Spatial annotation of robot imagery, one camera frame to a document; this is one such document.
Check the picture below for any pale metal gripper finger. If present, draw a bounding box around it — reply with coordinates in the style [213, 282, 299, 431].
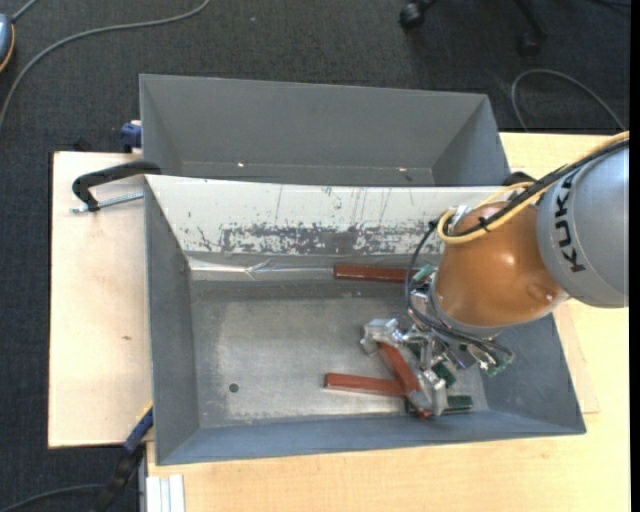
[408, 368, 448, 418]
[359, 318, 402, 355]

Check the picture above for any grey metal bin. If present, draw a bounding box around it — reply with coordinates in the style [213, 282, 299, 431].
[138, 73, 587, 467]

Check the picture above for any red-brown flat block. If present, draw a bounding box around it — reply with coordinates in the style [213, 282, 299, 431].
[322, 371, 407, 399]
[375, 341, 434, 420]
[332, 263, 427, 285]

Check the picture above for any pale wood flat board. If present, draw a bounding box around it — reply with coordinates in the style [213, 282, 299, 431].
[47, 150, 155, 449]

